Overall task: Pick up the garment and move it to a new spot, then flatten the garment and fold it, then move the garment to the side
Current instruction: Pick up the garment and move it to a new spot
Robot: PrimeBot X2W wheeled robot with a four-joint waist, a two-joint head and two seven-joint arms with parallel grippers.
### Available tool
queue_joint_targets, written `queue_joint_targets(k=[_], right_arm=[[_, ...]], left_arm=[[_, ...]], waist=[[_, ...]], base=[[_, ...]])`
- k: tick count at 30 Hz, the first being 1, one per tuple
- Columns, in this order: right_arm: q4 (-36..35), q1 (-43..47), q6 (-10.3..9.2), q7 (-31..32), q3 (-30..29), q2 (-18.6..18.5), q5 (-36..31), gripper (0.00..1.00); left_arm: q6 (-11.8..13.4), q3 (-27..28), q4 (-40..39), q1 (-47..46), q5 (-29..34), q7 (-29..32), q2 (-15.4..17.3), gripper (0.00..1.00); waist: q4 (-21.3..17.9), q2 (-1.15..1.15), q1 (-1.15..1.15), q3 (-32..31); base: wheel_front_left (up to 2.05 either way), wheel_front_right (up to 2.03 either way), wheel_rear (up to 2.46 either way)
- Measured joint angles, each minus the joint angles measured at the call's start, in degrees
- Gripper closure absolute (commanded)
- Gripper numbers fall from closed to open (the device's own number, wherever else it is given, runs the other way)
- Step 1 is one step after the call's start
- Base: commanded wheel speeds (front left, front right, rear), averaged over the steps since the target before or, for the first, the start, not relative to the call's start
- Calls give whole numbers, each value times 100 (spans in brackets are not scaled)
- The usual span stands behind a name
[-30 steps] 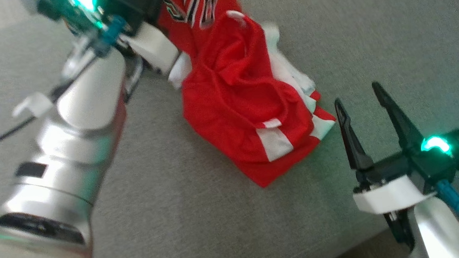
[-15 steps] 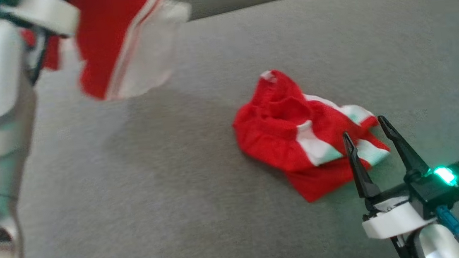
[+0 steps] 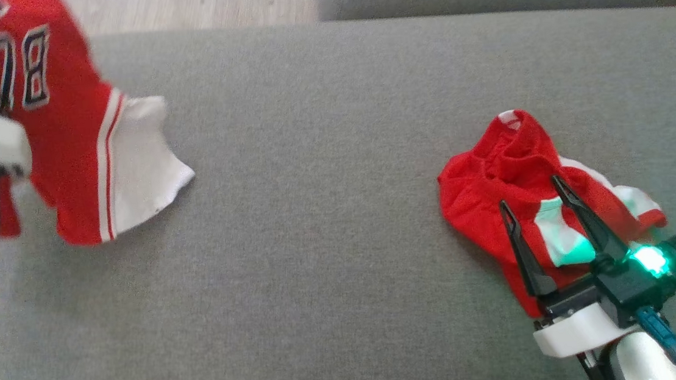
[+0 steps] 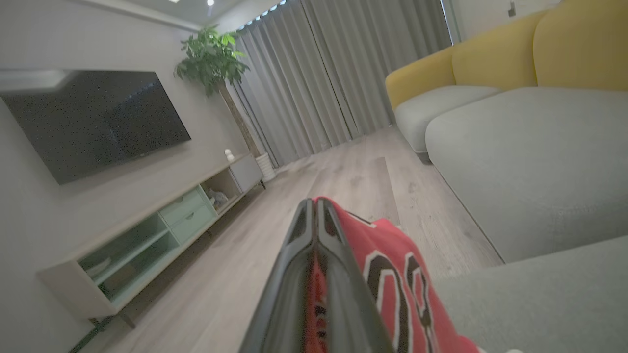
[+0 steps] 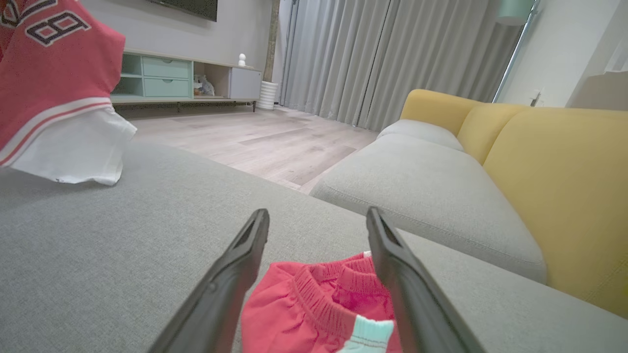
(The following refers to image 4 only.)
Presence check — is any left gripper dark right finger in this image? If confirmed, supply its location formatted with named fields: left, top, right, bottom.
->
left=315, top=197, right=394, bottom=353

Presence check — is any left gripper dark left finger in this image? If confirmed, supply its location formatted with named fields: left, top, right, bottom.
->
left=239, top=198, right=317, bottom=353

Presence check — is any red basketball jersey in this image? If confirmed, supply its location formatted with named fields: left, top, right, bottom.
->
left=304, top=196, right=481, bottom=353

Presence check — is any long low tv cabinet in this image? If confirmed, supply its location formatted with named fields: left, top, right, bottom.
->
left=37, top=153, right=266, bottom=329

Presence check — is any white ribbed plant pot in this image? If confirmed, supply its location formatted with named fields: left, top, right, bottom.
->
left=255, top=153, right=277, bottom=181

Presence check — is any grey pleated curtain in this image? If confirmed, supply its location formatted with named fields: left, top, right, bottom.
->
left=228, top=0, right=454, bottom=167

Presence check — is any yellow and grey sofa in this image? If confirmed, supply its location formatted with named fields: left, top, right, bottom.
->
left=385, top=0, right=628, bottom=353

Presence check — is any green leafy house plant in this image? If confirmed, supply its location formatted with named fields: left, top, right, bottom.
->
left=174, top=25, right=262, bottom=157

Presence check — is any black flat screen television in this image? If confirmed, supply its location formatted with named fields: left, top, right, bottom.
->
left=0, top=70, right=192, bottom=186

